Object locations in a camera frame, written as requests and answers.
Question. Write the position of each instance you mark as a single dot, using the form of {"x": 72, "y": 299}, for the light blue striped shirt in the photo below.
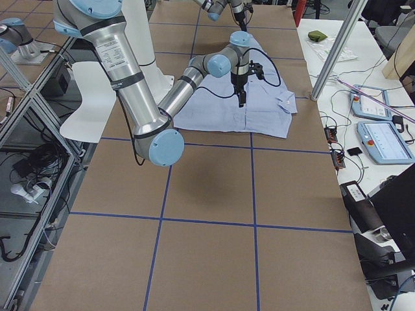
{"x": 268, "y": 110}

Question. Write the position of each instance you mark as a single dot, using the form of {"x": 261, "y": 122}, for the small black pad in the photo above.
{"x": 356, "y": 151}

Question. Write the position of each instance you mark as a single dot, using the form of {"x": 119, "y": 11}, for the aluminium frame post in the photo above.
{"x": 340, "y": 41}

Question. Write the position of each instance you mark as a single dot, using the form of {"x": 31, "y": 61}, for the orange circuit board upper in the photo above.
{"x": 331, "y": 135}

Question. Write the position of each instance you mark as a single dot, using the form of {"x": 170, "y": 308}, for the orange circuit board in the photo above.
{"x": 338, "y": 159}
{"x": 331, "y": 135}

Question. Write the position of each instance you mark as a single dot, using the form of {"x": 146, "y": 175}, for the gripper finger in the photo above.
{"x": 241, "y": 26}
{"x": 237, "y": 97}
{"x": 242, "y": 98}
{"x": 244, "y": 27}

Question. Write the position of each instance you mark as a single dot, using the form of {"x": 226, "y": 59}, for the teach pendant tablet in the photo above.
{"x": 365, "y": 107}
{"x": 383, "y": 143}

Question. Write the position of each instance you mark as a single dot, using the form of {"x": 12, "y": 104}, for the white curved plate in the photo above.
{"x": 87, "y": 123}

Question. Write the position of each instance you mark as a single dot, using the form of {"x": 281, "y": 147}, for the reacher grabber stick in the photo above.
{"x": 359, "y": 92}

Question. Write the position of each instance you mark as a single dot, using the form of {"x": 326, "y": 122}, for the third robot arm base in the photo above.
{"x": 17, "y": 41}

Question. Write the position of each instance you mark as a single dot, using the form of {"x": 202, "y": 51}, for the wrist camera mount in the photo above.
{"x": 256, "y": 69}

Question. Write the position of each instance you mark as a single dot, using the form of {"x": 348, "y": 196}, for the white power strip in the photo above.
{"x": 30, "y": 195}

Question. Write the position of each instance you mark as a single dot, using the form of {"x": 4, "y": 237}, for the upper teach pendant tablet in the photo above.
{"x": 365, "y": 107}

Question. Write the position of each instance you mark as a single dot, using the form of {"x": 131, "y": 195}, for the lower teach pendant tablet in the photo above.
{"x": 383, "y": 143}

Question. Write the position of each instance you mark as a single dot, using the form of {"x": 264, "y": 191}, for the wooden board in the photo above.
{"x": 402, "y": 59}

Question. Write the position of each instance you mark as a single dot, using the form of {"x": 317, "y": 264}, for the orange circuit board lower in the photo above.
{"x": 338, "y": 159}

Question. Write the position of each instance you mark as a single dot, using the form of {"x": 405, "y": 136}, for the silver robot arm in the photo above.
{"x": 119, "y": 32}
{"x": 214, "y": 9}

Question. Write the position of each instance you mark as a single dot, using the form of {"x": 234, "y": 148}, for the black box with label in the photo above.
{"x": 360, "y": 207}

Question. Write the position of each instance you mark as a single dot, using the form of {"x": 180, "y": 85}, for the black monitor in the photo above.
{"x": 394, "y": 203}

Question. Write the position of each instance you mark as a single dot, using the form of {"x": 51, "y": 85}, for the green fabric pouch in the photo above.
{"x": 316, "y": 36}

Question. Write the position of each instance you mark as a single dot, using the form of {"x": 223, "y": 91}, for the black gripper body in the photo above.
{"x": 237, "y": 80}
{"x": 239, "y": 13}

